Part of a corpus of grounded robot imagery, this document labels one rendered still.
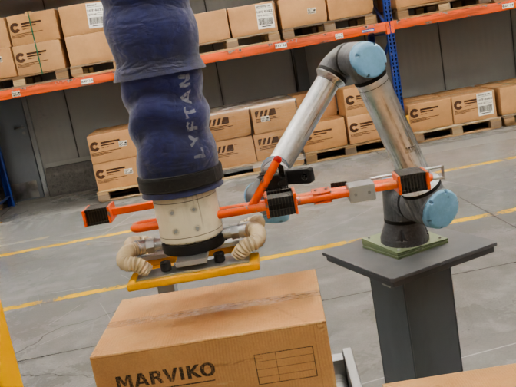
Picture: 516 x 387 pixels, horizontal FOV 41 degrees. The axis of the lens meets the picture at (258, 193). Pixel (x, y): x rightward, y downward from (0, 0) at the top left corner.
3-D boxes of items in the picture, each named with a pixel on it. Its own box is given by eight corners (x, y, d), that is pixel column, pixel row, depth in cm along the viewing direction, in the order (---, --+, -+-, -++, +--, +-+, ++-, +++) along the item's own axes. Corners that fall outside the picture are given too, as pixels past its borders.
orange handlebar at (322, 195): (90, 244, 185) (87, 231, 184) (112, 216, 215) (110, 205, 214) (436, 185, 183) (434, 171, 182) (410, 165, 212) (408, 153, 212)
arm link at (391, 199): (408, 207, 285) (405, 166, 280) (434, 216, 269) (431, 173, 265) (375, 216, 280) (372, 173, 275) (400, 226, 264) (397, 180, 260)
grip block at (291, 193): (267, 219, 182) (263, 198, 181) (266, 211, 192) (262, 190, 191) (299, 214, 182) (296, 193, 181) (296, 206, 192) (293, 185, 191)
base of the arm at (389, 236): (371, 239, 282) (368, 216, 280) (408, 229, 290) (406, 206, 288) (401, 251, 266) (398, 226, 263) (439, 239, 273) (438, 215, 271)
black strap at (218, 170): (133, 200, 174) (130, 184, 174) (147, 182, 197) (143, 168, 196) (222, 185, 174) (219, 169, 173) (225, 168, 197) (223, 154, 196)
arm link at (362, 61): (438, 206, 269) (359, 32, 242) (468, 216, 254) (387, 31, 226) (408, 228, 266) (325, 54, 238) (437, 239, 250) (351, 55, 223)
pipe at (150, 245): (126, 276, 177) (120, 255, 176) (140, 248, 202) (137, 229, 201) (257, 254, 177) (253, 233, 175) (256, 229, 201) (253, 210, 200)
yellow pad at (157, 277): (127, 292, 176) (123, 273, 175) (133, 279, 186) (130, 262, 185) (260, 270, 175) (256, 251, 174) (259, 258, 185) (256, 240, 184)
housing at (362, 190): (350, 203, 183) (348, 187, 182) (347, 198, 190) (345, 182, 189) (377, 200, 183) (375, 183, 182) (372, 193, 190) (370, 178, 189)
